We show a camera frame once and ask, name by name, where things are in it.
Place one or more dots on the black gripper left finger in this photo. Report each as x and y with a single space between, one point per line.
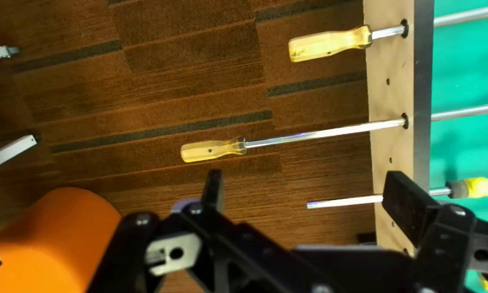
213 192

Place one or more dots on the white metal bar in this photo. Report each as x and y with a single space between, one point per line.
10 151

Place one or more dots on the wooden foosball table green field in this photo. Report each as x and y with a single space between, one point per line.
395 70

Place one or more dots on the bare steel foosball rod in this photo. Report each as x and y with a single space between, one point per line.
342 202

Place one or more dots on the orange foam cylinder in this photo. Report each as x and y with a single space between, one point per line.
49 244

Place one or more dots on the yellow foosball player figure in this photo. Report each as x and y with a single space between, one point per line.
472 187

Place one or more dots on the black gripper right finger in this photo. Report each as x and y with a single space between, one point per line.
407 205

